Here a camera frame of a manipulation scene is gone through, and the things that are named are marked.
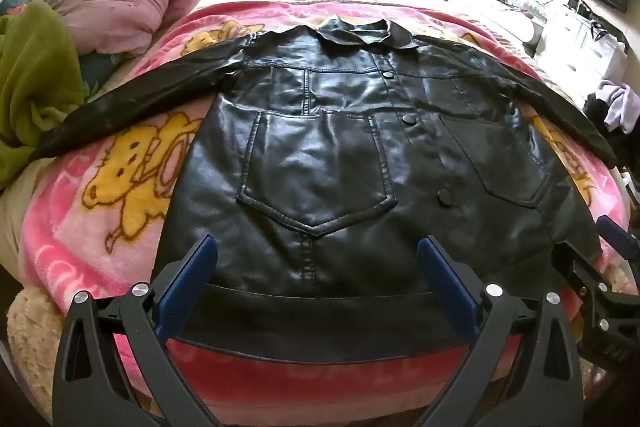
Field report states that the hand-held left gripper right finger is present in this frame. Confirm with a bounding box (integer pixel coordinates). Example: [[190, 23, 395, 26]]
[[416, 234, 585, 427]]

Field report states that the green blanket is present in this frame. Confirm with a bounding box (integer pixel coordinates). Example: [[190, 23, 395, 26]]
[[0, 1, 86, 190]]

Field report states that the black leather jacket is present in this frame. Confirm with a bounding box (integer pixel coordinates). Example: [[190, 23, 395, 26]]
[[32, 18, 617, 364]]

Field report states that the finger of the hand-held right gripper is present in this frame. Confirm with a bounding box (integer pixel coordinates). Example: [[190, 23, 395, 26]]
[[596, 214, 640, 268], [552, 241, 640, 358]]

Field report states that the blue printed pillow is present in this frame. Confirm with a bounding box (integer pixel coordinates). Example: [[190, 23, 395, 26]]
[[82, 52, 123, 90]]

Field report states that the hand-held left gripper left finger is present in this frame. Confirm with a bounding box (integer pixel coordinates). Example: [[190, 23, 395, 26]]
[[52, 234, 218, 427]]

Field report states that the white dresser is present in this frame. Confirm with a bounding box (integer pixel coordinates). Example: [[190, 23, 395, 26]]
[[542, 0, 631, 108]]

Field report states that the pink bear printed blanket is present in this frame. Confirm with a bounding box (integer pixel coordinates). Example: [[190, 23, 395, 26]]
[[20, 0, 626, 408]]

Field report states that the light purple garment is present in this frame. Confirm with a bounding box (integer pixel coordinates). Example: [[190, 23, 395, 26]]
[[597, 79, 640, 135]]

